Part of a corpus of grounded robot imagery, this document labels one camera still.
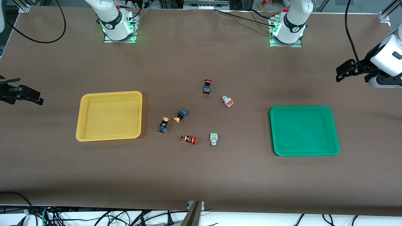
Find green plastic tray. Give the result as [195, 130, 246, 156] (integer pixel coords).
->
[269, 106, 340, 157]

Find red button with orange body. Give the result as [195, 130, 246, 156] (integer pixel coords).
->
[181, 134, 198, 145]

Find black floor cable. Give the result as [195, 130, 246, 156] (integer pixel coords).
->
[0, 191, 34, 218]

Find brown table support post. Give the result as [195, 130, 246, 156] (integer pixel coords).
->
[181, 201, 203, 226]

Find black cable across table edge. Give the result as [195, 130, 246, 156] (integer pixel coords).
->
[215, 9, 275, 25]

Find yellow button with black body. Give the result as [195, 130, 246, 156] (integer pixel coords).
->
[173, 108, 189, 124]

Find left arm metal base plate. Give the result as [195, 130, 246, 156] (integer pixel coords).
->
[268, 16, 303, 48]

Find yellow button with blue body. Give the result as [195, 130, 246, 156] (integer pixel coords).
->
[158, 116, 170, 134]

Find yellow plastic tray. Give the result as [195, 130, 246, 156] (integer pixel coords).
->
[76, 91, 143, 142]

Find white button with orange body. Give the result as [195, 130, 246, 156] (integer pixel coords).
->
[221, 95, 235, 108]

